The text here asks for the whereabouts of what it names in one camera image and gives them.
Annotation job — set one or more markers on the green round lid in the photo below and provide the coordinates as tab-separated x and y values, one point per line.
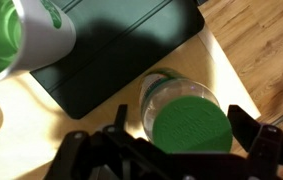
192	125

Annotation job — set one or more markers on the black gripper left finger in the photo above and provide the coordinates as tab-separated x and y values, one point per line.
121	116

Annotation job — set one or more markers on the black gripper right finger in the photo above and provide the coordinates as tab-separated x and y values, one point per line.
245	128

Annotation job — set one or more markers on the white mug green inside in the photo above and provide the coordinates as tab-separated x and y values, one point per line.
44	43

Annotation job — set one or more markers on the dark green tablet cover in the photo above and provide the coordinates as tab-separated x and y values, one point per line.
131	50

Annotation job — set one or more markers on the clear jar green label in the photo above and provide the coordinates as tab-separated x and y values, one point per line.
161	93

